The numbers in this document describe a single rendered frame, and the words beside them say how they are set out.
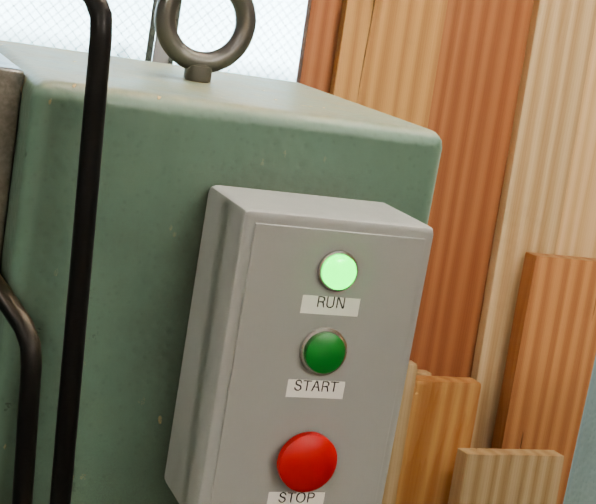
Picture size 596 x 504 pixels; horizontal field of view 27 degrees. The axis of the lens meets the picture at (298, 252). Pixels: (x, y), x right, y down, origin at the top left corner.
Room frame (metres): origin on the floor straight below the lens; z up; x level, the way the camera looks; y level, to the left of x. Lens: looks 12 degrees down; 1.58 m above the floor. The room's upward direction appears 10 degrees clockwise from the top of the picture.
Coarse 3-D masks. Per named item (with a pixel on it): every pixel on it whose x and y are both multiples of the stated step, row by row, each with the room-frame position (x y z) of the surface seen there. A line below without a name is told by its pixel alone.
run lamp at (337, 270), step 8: (328, 256) 0.58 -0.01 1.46; (336, 256) 0.57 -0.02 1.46; (344, 256) 0.58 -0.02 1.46; (352, 256) 0.58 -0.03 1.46; (320, 264) 0.57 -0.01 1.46; (328, 264) 0.57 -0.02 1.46; (336, 264) 0.57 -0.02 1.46; (344, 264) 0.57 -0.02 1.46; (352, 264) 0.58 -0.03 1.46; (320, 272) 0.57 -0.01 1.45; (328, 272) 0.57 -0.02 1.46; (336, 272) 0.57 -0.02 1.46; (344, 272) 0.57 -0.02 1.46; (352, 272) 0.58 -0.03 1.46; (320, 280) 0.58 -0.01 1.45; (328, 280) 0.57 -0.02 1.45; (336, 280) 0.57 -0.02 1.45; (344, 280) 0.58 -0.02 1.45; (352, 280) 0.58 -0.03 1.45; (328, 288) 0.58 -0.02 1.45; (336, 288) 0.58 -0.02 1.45; (344, 288) 0.58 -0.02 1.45
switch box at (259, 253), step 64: (256, 192) 0.61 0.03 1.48; (256, 256) 0.56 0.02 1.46; (320, 256) 0.58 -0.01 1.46; (384, 256) 0.59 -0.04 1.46; (192, 320) 0.61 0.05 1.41; (256, 320) 0.57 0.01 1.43; (320, 320) 0.58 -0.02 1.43; (384, 320) 0.59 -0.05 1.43; (192, 384) 0.59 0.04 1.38; (256, 384) 0.57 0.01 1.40; (384, 384) 0.59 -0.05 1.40; (192, 448) 0.58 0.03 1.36; (256, 448) 0.57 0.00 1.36; (384, 448) 0.60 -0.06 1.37
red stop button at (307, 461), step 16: (304, 432) 0.58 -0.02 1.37; (288, 448) 0.57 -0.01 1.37; (304, 448) 0.57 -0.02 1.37; (320, 448) 0.57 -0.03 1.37; (288, 464) 0.57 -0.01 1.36; (304, 464) 0.57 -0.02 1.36; (320, 464) 0.57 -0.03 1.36; (336, 464) 0.58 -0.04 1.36; (288, 480) 0.57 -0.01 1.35; (304, 480) 0.57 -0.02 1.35; (320, 480) 0.57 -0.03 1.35
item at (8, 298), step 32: (96, 0) 0.56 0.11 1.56; (96, 32) 0.56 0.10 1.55; (96, 64) 0.56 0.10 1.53; (96, 96) 0.56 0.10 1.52; (96, 128) 0.56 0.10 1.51; (96, 160) 0.56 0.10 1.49; (96, 192) 0.56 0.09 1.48; (0, 288) 0.58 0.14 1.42; (32, 320) 0.57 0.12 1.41; (32, 352) 0.56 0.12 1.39; (64, 352) 0.56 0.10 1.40; (32, 384) 0.56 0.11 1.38; (64, 384) 0.56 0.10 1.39; (32, 416) 0.56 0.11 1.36; (64, 416) 0.55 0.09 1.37; (32, 448) 0.56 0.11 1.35; (64, 448) 0.55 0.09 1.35; (32, 480) 0.56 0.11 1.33; (64, 480) 0.55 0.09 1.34
